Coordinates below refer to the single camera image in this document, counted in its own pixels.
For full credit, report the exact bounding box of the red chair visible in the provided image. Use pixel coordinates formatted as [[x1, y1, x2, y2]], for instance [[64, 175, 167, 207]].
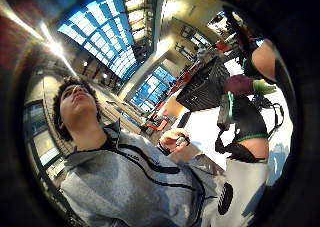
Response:
[[146, 116, 171, 133]]

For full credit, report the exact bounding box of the large blue window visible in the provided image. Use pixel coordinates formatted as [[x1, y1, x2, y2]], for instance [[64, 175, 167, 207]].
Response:
[[129, 65, 177, 113]]

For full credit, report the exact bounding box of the long ceiling light strip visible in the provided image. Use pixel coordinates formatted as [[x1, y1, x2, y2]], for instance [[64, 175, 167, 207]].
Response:
[[0, 0, 78, 76]]

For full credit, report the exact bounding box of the black mesh basket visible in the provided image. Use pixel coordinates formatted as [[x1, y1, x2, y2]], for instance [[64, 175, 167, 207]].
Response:
[[175, 56, 232, 113]]

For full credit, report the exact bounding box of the glass skylight roof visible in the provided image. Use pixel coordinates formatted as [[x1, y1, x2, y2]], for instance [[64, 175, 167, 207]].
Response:
[[56, 0, 145, 82]]

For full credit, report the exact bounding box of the black glove cable loop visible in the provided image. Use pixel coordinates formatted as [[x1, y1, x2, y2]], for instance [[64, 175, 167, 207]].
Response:
[[254, 95, 286, 140]]

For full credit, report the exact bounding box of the row of red seats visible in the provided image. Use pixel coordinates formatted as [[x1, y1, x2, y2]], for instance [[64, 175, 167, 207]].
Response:
[[153, 64, 203, 112]]

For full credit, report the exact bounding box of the purple eggplant toy green stem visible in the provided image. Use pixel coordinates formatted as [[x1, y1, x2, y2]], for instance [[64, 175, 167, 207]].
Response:
[[223, 74, 278, 97]]

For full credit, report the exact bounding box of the the person in grey hoodie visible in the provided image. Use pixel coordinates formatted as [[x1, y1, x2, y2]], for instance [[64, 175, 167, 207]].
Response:
[[51, 75, 232, 227]]

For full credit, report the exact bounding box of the small black object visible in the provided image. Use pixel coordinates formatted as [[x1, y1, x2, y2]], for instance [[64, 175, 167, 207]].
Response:
[[175, 135, 191, 147]]

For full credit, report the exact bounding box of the tan cardboard box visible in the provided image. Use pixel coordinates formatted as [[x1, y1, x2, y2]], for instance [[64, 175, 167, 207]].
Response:
[[164, 96, 186, 120]]

